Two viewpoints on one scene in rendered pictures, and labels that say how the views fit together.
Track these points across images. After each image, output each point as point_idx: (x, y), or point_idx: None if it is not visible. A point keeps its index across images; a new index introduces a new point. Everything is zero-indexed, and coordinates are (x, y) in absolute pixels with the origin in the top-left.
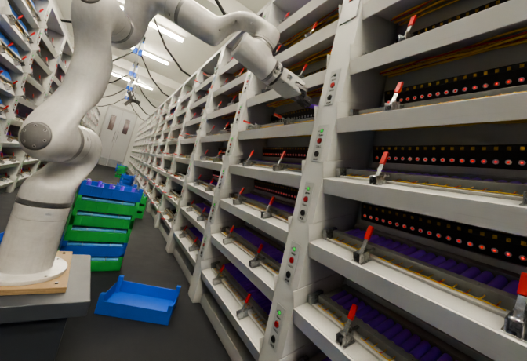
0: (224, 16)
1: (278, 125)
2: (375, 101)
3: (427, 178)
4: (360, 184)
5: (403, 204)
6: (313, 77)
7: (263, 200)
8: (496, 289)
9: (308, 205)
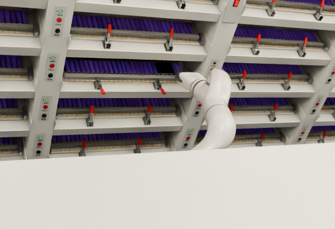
0: (229, 99)
1: (131, 79)
2: None
3: (241, 108)
4: None
5: (240, 127)
6: (192, 56)
7: (94, 134)
8: (250, 135)
9: (190, 140)
